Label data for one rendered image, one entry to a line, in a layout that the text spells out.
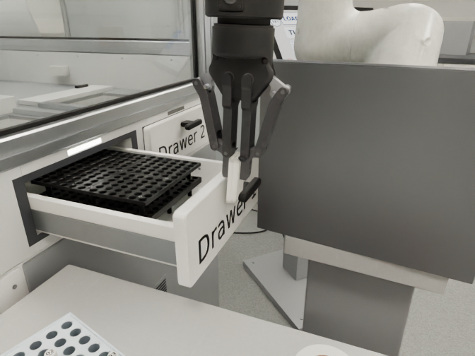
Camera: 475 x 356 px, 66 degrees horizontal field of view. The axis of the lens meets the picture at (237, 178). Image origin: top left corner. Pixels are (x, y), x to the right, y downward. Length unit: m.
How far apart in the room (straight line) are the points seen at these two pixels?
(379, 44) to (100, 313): 0.67
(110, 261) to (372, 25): 0.70
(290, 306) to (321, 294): 0.84
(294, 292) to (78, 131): 1.26
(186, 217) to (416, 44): 0.53
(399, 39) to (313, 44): 0.17
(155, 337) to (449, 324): 1.47
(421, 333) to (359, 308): 0.94
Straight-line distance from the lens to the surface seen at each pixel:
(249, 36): 0.43
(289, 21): 1.39
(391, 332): 0.84
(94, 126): 0.72
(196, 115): 1.00
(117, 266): 0.84
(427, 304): 1.89
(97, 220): 0.55
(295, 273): 1.75
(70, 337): 0.51
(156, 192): 0.57
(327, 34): 0.81
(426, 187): 0.62
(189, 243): 0.46
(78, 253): 0.74
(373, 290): 0.78
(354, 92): 0.59
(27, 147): 0.62
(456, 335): 1.79
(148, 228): 0.50
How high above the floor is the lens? 1.13
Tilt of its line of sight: 23 degrees down
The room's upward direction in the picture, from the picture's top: straight up
